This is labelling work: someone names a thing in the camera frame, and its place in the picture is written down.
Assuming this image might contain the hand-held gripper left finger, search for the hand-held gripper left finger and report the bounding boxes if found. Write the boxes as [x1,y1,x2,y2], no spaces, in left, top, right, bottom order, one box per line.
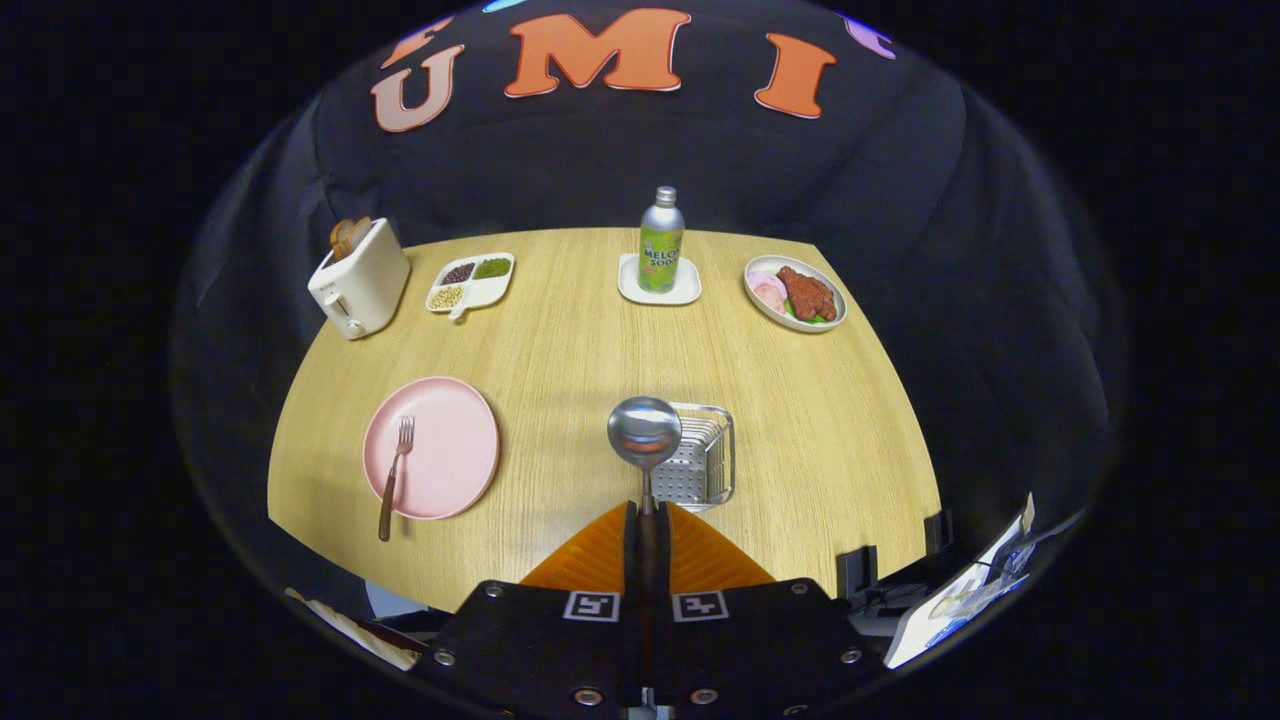
[415,500,647,716]

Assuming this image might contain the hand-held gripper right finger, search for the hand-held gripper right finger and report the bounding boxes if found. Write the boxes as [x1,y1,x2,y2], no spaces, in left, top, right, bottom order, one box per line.
[654,500,891,716]

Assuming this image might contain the white toaster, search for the white toaster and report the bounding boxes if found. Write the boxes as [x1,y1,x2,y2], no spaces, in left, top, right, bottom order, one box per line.
[307,218,412,341]

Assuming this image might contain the pink round plate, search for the pink round plate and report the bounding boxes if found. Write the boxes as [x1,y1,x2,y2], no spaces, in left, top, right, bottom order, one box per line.
[362,376,500,521]

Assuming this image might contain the red-brown meat piece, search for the red-brown meat piece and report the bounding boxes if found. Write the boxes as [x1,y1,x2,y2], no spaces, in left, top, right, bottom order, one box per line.
[777,265,838,323]

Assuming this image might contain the white square coaster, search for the white square coaster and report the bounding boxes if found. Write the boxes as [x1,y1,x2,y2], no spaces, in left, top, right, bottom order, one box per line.
[617,253,703,306]

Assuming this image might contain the black backdrop cloth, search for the black backdrop cloth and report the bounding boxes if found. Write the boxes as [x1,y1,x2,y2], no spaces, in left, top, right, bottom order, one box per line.
[170,0,1131,621]

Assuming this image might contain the white oval food plate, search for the white oval food plate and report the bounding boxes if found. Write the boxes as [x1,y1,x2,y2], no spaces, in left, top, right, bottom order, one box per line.
[743,254,848,333]

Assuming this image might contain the metal fork with brown handle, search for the metal fork with brown handle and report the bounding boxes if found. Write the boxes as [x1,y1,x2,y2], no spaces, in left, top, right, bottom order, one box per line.
[377,415,416,543]

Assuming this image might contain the white divided snack tray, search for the white divided snack tray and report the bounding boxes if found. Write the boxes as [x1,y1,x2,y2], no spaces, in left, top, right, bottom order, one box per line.
[425,252,516,321]

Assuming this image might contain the green soda bottle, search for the green soda bottle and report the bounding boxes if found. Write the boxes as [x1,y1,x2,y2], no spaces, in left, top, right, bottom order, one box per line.
[638,186,686,295]

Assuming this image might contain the pink ham slices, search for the pink ham slices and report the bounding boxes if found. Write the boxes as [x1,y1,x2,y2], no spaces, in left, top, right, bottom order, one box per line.
[748,270,791,313]

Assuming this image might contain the metal wire basket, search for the metal wire basket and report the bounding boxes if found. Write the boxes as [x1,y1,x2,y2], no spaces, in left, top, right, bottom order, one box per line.
[650,402,736,513]

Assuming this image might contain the white printed board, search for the white printed board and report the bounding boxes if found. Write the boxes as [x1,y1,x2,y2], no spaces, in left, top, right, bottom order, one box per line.
[885,493,1036,669]

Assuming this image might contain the metal spoon with brown handle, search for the metal spoon with brown handle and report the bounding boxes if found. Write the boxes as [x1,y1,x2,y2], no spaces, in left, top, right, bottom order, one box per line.
[607,397,683,691]

